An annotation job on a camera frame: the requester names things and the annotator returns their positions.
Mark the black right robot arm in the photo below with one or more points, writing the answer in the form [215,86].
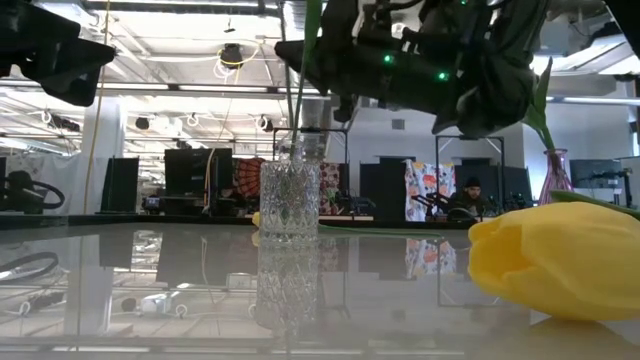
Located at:
[500,75]

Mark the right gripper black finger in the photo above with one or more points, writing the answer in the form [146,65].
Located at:
[330,70]
[345,107]

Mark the plain white cloth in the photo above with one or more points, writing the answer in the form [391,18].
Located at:
[75,180]

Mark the black table frame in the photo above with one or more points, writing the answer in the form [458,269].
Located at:
[150,220]

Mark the red mandala cloth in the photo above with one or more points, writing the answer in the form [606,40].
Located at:
[250,177]

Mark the clear cut-glass vase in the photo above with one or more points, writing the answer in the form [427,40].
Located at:
[290,200]

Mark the silver ventilation duct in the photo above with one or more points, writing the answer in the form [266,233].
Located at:
[317,117]

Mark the purple glass vase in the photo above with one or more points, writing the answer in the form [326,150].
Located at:
[555,180]

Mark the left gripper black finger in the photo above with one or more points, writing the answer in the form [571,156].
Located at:
[72,85]
[95,55]

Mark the white bright flowered cloth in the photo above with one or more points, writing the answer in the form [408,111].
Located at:
[422,185]

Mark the blackish purple artificial tulip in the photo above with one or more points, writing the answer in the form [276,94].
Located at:
[545,87]

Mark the yellow artificial tulip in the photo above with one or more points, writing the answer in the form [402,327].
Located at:
[550,260]

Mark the black office chair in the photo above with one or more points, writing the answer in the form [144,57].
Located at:
[17,187]

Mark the black station frame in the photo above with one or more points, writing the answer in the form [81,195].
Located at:
[470,138]

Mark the person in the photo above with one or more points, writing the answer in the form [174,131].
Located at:
[472,197]

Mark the white column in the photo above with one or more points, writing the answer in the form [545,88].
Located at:
[112,130]

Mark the long ceiling light rail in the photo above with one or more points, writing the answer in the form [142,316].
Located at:
[200,89]

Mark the red flowered cloth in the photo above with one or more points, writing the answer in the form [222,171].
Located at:
[330,185]

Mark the orange artificial tulip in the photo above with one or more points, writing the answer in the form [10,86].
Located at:
[310,27]

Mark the dark computer monitor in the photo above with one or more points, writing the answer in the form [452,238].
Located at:
[595,174]

